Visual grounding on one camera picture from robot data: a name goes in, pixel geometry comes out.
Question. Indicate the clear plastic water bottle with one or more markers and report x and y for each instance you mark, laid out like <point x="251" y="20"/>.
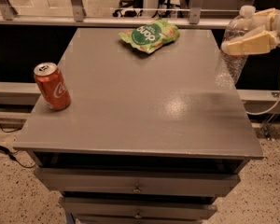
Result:
<point x="231" y="59"/>

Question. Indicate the top grey drawer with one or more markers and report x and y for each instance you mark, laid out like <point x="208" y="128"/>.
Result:
<point x="132" y="182"/>

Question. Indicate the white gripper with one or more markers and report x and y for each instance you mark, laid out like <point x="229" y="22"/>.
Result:
<point x="259" y="43"/>

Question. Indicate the grey drawer cabinet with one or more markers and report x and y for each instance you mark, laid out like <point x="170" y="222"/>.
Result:
<point x="131" y="111"/>

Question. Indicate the grey drawer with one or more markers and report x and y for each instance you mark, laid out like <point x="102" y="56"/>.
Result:
<point x="132" y="182"/>
<point x="137" y="209"/>

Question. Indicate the metal railing frame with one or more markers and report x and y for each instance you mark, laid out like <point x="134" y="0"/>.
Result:
<point x="117" y="13"/>

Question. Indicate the red coca-cola can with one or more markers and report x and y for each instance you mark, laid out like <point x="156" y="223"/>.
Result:
<point x="49" y="80"/>

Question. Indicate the green rice chip bag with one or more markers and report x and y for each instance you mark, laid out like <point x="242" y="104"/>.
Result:
<point x="150" y="37"/>

